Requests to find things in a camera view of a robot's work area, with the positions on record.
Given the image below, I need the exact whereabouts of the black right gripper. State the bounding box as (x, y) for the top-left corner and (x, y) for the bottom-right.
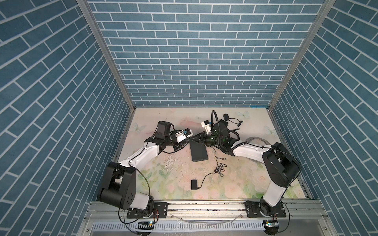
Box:
(190, 131), (223, 148)

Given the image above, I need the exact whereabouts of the grey ethernet cable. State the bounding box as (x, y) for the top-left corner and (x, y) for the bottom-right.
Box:
(245, 136), (271, 147)

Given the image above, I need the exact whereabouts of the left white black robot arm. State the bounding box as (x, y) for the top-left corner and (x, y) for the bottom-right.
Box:
(97, 128), (193, 214)

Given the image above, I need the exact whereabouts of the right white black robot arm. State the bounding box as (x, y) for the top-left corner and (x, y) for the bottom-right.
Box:
(189, 132), (302, 207)

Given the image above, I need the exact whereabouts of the black loose power adapter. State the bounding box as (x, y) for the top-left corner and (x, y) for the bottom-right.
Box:
(191, 180), (198, 191)

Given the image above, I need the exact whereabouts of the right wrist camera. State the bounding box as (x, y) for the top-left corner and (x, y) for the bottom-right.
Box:
(201, 120), (215, 135)

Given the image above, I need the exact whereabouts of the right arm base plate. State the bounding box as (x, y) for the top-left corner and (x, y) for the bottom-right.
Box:
(244, 199), (286, 218)

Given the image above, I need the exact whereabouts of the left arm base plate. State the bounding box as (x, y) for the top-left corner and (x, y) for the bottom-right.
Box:
(126, 202), (168, 219)

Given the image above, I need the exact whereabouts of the white slotted cable duct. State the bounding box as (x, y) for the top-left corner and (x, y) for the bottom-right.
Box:
(92, 220), (265, 233)

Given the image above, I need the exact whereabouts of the aluminium front rail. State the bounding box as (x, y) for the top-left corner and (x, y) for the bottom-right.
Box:
(84, 199), (327, 222)

